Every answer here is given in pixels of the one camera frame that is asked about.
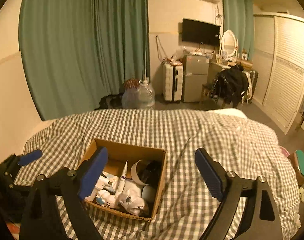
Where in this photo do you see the small grey fridge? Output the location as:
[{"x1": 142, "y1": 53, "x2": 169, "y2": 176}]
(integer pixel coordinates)
[{"x1": 182, "y1": 54, "x2": 209, "y2": 103}]

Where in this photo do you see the white tube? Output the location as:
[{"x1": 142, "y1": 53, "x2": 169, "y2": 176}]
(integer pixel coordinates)
[{"x1": 116, "y1": 160, "x2": 129, "y2": 194}]

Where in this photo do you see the narrow green curtain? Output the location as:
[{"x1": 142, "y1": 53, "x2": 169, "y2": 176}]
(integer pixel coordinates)
[{"x1": 221, "y1": 0, "x2": 254, "y2": 60}]

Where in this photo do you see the white oval mirror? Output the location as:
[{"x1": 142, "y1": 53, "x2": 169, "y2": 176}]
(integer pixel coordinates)
[{"x1": 219, "y1": 29, "x2": 238, "y2": 62}]

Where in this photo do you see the dressing table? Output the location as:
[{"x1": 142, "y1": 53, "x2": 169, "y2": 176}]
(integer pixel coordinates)
[{"x1": 208, "y1": 61, "x2": 238, "y2": 85}]

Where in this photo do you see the grey blue round case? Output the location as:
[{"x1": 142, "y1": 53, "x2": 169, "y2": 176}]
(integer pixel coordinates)
[{"x1": 142, "y1": 185, "x2": 155, "y2": 203}]

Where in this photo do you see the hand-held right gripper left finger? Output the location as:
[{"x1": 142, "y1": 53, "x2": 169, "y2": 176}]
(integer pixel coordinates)
[{"x1": 20, "y1": 147, "x2": 109, "y2": 240}]

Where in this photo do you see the large clear water bottle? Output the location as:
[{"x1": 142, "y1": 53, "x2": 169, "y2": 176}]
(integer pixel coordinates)
[{"x1": 136, "y1": 79, "x2": 156, "y2": 110}]

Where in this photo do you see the wall cable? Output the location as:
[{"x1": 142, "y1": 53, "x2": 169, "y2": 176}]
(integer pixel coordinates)
[{"x1": 155, "y1": 35, "x2": 167, "y2": 60}]

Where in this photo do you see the tissue pack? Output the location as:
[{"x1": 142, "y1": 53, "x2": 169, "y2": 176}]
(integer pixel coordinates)
[{"x1": 96, "y1": 172, "x2": 120, "y2": 195}]

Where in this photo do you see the white ring with black band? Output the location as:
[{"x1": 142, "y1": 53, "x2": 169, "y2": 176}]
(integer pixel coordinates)
[{"x1": 131, "y1": 159, "x2": 162, "y2": 187}]

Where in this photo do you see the white louvred wardrobe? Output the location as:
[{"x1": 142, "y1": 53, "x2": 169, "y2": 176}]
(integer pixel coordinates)
[{"x1": 252, "y1": 13, "x2": 304, "y2": 135}]

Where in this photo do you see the black jacket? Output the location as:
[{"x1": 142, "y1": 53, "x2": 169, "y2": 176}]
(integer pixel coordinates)
[{"x1": 209, "y1": 68, "x2": 250, "y2": 108}]

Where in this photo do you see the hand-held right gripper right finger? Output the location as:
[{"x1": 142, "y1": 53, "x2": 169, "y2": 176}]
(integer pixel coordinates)
[{"x1": 194, "y1": 147, "x2": 283, "y2": 240}]

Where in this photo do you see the white suitcase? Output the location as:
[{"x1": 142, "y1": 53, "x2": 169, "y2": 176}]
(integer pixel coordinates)
[{"x1": 162, "y1": 61, "x2": 183, "y2": 103}]

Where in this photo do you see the brown patterned bag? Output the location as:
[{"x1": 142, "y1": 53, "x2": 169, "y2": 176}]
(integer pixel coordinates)
[{"x1": 124, "y1": 78, "x2": 142, "y2": 90}]

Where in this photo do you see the white knitted glove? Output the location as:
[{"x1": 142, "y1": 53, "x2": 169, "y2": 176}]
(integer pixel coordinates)
[{"x1": 118, "y1": 185, "x2": 149, "y2": 215}]

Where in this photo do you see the black floor bag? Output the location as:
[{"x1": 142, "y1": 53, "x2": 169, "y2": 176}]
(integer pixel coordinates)
[{"x1": 98, "y1": 94, "x2": 124, "y2": 109}]

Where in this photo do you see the brown cardboard box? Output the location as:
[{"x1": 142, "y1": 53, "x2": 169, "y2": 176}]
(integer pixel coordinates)
[{"x1": 78, "y1": 138, "x2": 167, "y2": 222}]

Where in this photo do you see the white plush toy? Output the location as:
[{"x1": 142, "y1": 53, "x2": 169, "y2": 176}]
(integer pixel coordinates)
[{"x1": 97, "y1": 190, "x2": 120, "y2": 208}]

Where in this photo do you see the black wall television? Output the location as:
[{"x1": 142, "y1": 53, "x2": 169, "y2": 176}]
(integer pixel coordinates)
[{"x1": 182, "y1": 18, "x2": 221, "y2": 47}]

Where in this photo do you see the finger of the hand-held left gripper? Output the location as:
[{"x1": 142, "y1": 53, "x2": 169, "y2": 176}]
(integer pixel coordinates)
[{"x1": 0, "y1": 149, "x2": 43, "y2": 178}]

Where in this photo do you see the dark suitcase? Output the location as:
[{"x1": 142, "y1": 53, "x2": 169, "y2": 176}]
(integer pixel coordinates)
[{"x1": 247, "y1": 70, "x2": 259, "y2": 104}]

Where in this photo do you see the wide green curtain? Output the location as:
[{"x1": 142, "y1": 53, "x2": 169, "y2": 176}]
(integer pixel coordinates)
[{"x1": 18, "y1": 0, "x2": 97, "y2": 120}]

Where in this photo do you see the clear plastic bag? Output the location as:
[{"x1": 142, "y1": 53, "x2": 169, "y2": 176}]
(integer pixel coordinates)
[{"x1": 173, "y1": 46, "x2": 187, "y2": 60}]

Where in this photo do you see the green stool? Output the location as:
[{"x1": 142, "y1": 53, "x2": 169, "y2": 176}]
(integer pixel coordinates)
[{"x1": 294, "y1": 149, "x2": 304, "y2": 178}]

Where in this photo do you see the wooden chair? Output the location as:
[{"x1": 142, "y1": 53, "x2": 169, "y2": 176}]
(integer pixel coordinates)
[{"x1": 201, "y1": 84, "x2": 215, "y2": 103}]

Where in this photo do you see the green checked blanket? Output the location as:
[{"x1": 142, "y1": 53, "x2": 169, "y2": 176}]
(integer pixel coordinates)
[{"x1": 22, "y1": 108, "x2": 302, "y2": 240}]

